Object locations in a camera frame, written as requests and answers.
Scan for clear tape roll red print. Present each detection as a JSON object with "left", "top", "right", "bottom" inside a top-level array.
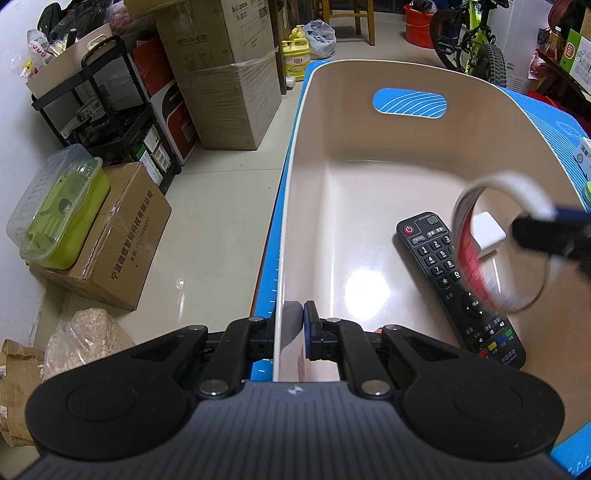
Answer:
[{"left": 452, "top": 171, "right": 561, "bottom": 313}]

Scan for white power adapter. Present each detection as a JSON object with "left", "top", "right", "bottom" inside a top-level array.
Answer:
[{"left": 471, "top": 211, "right": 507, "bottom": 258}]

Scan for black tv remote control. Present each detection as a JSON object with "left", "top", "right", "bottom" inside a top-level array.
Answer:
[{"left": 397, "top": 212, "right": 526, "bottom": 369}]

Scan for beige plastic storage bin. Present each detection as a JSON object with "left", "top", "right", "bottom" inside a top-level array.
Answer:
[{"left": 271, "top": 58, "right": 591, "bottom": 448}]

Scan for bag of wood shavings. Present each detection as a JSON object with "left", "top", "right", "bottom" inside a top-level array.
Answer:
[{"left": 41, "top": 308, "right": 134, "bottom": 381}]

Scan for tissue box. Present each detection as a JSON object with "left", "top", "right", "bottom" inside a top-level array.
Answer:
[{"left": 574, "top": 137, "right": 591, "bottom": 181}]

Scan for brown paper bag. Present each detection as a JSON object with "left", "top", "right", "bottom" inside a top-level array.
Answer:
[{"left": 1, "top": 339, "right": 44, "bottom": 447}]

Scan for brown cardboard box on floor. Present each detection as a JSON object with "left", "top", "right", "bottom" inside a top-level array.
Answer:
[{"left": 29, "top": 162, "right": 171, "bottom": 311}]

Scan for blue silicone table mat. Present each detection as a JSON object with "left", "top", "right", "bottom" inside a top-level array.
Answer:
[{"left": 248, "top": 57, "right": 591, "bottom": 476}]

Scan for green clear-lid plastic container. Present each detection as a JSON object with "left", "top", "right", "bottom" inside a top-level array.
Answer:
[{"left": 6, "top": 144, "right": 110, "bottom": 270}]

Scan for green black bicycle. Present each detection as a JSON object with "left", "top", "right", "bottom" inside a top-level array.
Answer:
[{"left": 430, "top": 1, "right": 509, "bottom": 87}]

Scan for red plastic bucket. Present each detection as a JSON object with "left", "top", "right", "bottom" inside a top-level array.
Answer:
[{"left": 404, "top": 4, "right": 433, "bottom": 49}]

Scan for black metal shelf rack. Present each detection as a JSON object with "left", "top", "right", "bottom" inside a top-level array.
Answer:
[{"left": 31, "top": 36, "right": 181, "bottom": 193}]

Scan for wooden chair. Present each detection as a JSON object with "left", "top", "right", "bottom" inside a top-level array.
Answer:
[{"left": 321, "top": 0, "right": 376, "bottom": 46}]

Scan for white plastic bag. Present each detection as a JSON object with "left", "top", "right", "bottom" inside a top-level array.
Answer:
[{"left": 303, "top": 20, "right": 337, "bottom": 60}]

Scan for yellow detergent jug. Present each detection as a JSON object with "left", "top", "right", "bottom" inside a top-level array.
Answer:
[{"left": 281, "top": 25, "right": 311, "bottom": 82}]

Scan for red white appliance box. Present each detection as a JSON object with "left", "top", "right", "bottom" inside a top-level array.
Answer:
[{"left": 132, "top": 37, "right": 198, "bottom": 165}]

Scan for large stacked cardboard boxes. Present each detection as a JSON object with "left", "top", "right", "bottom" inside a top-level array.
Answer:
[{"left": 154, "top": 1, "right": 281, "bottom": 150}]

